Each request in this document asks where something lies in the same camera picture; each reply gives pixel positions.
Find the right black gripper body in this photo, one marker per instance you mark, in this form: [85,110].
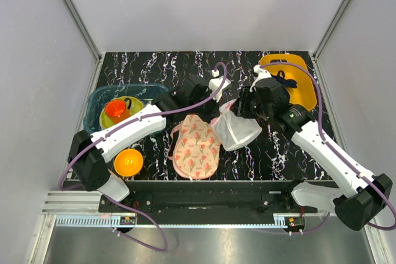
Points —
[249,106]

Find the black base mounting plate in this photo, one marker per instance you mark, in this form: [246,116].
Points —
[213,203]

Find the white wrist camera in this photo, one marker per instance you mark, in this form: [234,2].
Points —
[216,82]
[261,73]

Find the orange plastic cup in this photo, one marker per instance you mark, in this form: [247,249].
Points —
[117,111]

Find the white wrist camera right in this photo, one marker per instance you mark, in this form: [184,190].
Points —
[261,73]

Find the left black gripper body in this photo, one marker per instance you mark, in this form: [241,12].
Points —
[206,112]

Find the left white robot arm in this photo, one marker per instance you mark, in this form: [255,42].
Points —
[90,153]

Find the yellow plastic basket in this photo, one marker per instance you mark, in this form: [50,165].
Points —
[304,94]

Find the navy blue bra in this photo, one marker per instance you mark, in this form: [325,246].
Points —
[286,83]

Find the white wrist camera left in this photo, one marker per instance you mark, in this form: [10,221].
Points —
[216,82]

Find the orange plastic bowl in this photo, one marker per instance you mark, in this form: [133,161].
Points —
[128,163]

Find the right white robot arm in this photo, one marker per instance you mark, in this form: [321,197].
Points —
[360,194]

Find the teal transparent plastic bin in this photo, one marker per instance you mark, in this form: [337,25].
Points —
[97,100]

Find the aluminium frame rail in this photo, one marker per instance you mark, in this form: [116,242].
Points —
[76,18]

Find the green dotted plate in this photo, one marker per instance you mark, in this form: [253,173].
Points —
[133,104]

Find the white mesh laundry bag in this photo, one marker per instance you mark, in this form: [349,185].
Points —
[234,132]

